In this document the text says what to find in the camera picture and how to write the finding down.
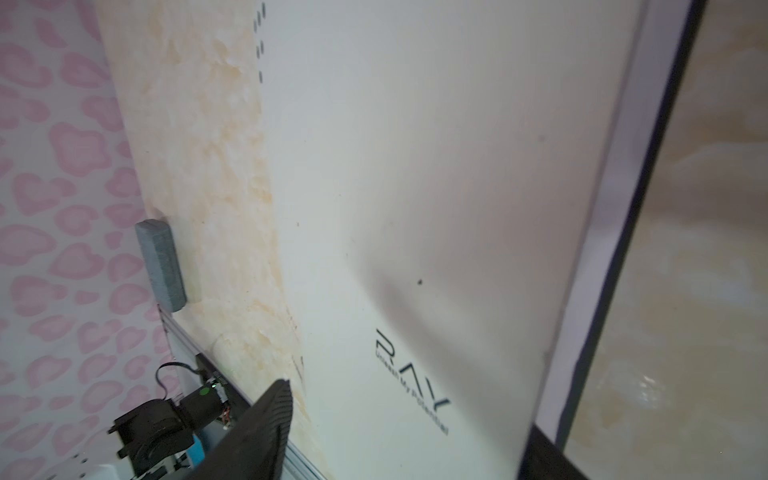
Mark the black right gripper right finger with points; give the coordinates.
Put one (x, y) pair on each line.
(542, 460)

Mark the white folder with black inside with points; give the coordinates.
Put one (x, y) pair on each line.
(434, 166)

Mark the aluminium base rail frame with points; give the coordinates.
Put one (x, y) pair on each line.
(296, 464)

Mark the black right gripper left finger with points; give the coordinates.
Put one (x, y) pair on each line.
(255, 446)

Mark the grey sponge block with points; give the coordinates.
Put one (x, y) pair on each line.
(161, 262)

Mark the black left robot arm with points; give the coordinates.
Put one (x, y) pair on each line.
(159, 439)

